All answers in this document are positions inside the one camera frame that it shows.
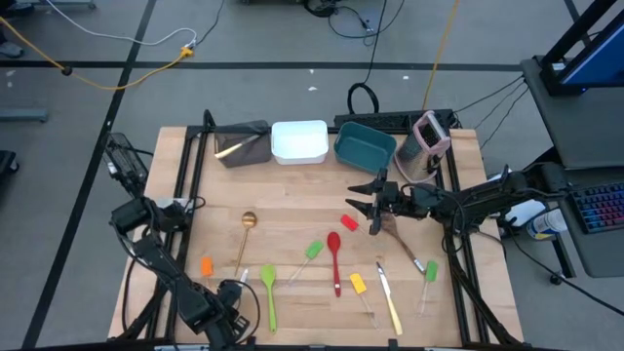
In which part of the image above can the large monitor screen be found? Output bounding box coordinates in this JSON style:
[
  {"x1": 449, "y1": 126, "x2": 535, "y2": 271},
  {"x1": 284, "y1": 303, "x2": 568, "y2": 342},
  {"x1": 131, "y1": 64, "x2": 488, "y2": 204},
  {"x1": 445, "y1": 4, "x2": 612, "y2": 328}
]
[{"x1": 555, "y1": 9, "x2": 624, "y2": 97}]

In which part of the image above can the yellow extension cable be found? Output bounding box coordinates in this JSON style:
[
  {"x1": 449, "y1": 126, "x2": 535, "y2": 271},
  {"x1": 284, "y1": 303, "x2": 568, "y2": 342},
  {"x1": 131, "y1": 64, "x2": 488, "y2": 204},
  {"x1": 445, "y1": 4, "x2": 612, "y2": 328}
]
[
  {"x1": 421, "y1": 0, "x2": 462, "y2": 111},
  {"x1": 0, "y1": 16, "x2": 195, "y2": 92}
]

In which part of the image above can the gold metal spoon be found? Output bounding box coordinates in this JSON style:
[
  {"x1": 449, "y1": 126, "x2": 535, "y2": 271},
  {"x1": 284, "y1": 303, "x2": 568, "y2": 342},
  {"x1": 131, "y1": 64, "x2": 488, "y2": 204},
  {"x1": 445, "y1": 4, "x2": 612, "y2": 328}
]
[{"x1": 234, "y1": 211, "x2": 258, "y2": 278}]

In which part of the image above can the black mesh control box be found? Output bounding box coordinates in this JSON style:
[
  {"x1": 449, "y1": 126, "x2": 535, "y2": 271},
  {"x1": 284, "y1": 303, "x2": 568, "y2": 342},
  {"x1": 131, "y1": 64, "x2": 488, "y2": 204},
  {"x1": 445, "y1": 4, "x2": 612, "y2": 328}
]
[{"x1": 100, "y1": 131, "x2": 150, "y2": 200}]

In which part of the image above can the white paper sheet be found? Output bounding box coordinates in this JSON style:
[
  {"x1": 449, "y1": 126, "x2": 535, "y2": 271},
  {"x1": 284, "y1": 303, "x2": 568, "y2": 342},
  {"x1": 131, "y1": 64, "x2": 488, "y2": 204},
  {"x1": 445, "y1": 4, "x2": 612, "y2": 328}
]
[{"x1": 501, "y1": 194, "x2": 547, "y2": 228}]

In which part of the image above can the brown wooden spoon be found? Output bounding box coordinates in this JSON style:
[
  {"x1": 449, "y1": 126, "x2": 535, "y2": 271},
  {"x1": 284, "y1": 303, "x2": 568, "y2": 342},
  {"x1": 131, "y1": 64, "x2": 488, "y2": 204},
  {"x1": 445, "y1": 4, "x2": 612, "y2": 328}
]
[{"x1": 379, "y1": 213, "x2": 426, "y2": 274}]

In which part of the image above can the backlit black keyboard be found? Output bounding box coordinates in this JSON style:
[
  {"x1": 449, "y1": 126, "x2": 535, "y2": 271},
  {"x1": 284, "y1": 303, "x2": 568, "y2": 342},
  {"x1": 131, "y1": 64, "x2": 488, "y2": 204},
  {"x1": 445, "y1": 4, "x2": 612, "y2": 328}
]
[{"x1": 567, "y1": 181, "x2": 624, "y2": 235}]

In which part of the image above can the pink-framed metal box grater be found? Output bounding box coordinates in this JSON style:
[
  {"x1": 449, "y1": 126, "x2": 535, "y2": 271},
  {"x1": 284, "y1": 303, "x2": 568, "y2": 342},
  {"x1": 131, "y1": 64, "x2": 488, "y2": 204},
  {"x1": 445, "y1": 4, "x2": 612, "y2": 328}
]
[{"x1": 393, "y1": 110, "x2": 452, "y2": 185}]

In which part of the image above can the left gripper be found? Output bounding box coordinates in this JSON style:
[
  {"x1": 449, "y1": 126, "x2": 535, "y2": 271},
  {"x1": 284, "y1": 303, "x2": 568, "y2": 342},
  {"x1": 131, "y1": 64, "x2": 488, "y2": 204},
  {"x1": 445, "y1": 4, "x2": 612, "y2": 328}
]
[{"x1": 207, "y1": 281, "x2": 251, "y2": 350}]

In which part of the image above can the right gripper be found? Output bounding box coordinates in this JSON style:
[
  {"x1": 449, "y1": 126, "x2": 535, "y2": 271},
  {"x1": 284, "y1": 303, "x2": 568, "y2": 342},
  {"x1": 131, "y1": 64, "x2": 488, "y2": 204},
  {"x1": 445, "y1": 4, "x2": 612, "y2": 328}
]
[{"x1": 344, "y1": 168, "x2": 421, "y2": 236}]

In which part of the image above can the black floor cable bundle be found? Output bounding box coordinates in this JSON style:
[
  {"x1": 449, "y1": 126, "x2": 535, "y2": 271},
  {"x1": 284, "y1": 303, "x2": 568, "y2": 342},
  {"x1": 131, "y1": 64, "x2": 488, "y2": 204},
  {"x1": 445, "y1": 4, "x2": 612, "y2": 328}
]
[{"x1": 301, "y1": 0, "x2": 391, "y2": 48}]

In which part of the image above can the yellow clear-handled spatula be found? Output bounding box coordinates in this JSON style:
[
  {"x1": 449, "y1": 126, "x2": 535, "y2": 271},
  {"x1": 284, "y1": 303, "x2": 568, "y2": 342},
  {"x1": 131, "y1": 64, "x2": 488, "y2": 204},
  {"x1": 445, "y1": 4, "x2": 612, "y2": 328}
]
[{"x1": 349, "y1": 272, "x2": 380, "y2": 331}]

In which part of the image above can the green clear-handled spatula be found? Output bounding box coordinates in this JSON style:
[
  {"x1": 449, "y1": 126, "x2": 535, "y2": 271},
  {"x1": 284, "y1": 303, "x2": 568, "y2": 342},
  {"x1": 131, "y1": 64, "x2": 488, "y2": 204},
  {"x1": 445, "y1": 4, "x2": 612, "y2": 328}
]
[
  {"x1": 416, "y1": 259, "x2": 440, "y2": 318},
  {"x1": 287, "y1": 240, "x2": 326, "y2": 287}
]

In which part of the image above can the black coiled cable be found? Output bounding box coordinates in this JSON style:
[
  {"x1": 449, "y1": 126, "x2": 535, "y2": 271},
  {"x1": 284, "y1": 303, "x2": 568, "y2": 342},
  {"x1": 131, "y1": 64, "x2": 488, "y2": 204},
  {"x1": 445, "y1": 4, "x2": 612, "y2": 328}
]
[{"x1": 346, "y1": 0, "x2": 389, "y2": 116}]

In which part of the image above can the red clear-handled spatula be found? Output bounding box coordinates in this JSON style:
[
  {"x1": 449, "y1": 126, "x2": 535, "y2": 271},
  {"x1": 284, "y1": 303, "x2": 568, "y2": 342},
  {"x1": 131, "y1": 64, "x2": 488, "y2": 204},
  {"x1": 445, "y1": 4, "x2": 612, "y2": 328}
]
[{"x1": 339, "y1": 214, "x2": 371, "y2": 240}]

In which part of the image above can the white storage bin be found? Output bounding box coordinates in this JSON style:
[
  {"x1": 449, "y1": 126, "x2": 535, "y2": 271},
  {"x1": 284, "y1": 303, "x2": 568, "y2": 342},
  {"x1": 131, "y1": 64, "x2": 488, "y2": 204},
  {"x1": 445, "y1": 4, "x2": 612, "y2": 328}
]
[{"x1": 270, "y1": 119, "x2": 330, "y2": 166}]

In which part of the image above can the black power strip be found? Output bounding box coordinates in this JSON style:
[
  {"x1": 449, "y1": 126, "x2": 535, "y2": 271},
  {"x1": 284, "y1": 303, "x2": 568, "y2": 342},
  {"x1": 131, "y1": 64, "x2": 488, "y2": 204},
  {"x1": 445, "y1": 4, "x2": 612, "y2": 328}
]
[{"x1": 333, "y1": 108, "x2": 458, "y2": 136}]

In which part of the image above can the red silicone spoon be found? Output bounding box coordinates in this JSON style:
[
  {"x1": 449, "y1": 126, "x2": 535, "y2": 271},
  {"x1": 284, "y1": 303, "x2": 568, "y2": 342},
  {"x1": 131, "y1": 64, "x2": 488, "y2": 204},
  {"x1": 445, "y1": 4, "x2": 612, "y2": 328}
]
[{"x1": 326, "y1": 231, "x2": 343, "y2": 298}]

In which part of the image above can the black monitor stand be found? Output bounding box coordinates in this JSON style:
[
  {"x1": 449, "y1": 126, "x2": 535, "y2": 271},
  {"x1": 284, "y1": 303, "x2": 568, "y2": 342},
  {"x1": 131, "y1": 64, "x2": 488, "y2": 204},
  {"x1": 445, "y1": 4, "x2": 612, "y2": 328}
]
[{"x1": 538, "y1": 0, "x2": 624, "y2": 97}]

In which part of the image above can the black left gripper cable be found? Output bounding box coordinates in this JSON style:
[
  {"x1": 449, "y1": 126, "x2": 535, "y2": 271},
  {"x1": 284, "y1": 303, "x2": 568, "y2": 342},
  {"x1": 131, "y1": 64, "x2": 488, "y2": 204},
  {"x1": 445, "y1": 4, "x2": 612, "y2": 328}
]
[{"x1": 232, "y1": 278, "x2": 262, "y2": 342}]

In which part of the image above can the green silicone spoon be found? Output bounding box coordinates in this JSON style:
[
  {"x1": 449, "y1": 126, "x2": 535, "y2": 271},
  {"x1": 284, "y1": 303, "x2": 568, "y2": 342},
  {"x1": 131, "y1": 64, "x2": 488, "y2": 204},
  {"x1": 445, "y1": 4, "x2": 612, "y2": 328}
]
[{"x1": 259, "y1": 263, "x2": 279, "y2": 334}]

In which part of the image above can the teal storage bin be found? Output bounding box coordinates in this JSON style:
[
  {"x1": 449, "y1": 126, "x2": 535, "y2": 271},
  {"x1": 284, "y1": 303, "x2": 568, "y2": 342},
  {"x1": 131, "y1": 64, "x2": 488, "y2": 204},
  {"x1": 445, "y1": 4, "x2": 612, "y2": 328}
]
[{"x1": 333, "y1": 121, "x2": 399, "y2": 176}]

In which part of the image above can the white wipes canister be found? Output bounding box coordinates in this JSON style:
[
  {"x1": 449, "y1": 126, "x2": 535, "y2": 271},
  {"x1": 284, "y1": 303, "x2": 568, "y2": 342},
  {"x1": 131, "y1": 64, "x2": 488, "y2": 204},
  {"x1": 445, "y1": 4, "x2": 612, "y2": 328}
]
[{"x1": 526, "y1": 208, "x2": 569, "y2": 242}]

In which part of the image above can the person's shoe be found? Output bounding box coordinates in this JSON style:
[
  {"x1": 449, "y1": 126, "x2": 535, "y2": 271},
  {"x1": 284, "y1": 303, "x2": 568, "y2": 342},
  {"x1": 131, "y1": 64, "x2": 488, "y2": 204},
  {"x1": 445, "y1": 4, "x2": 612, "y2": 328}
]
[{"x1": 0, "y1": 41, "x2": 25, "y2": 59}]

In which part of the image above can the dark grey desk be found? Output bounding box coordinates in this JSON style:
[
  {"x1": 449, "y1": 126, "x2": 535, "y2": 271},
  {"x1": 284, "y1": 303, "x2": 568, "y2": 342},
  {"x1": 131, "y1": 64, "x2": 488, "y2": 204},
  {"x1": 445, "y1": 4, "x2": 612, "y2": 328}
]
[{"x1": 535, "y1": 163, "x2": 624, "y2": 279}]

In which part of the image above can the grey cart base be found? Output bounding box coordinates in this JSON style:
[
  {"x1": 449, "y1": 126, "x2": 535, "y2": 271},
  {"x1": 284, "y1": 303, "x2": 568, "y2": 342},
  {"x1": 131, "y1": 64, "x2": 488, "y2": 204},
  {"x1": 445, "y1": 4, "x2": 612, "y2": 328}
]
[{"x1": 0, "y1": 107, "x2": 50, "y2": 123}]

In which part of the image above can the grey storage bin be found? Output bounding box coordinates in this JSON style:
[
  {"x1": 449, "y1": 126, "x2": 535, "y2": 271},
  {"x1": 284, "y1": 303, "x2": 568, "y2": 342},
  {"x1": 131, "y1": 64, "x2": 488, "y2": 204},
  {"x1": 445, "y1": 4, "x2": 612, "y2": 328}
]
[{"x1": 214, "y1": 120, "x2": 273, "y2": 169}]

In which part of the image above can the grey side desk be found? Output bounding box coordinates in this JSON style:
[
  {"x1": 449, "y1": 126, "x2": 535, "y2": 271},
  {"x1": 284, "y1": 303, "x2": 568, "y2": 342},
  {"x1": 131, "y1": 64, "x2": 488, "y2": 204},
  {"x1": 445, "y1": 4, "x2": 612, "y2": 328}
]
[{"x1": 519, "y1": 56, "x2": 624, "y2": 171}]

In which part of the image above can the white floor cable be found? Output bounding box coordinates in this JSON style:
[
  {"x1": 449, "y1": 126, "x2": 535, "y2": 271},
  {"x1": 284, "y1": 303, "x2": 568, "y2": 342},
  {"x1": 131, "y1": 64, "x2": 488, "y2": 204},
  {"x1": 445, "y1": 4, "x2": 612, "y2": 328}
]
[{"x1": 44, "y1": 0, "x2": 199, "y2": 49}]

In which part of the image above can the black aluminium table frame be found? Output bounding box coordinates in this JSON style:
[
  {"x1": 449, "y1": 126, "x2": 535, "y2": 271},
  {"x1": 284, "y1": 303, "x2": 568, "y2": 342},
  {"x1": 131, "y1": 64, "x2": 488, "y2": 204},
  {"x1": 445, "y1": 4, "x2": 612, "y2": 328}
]
[{"x1": 116, "y1": 109, "x2": 526, "y2": 351}]

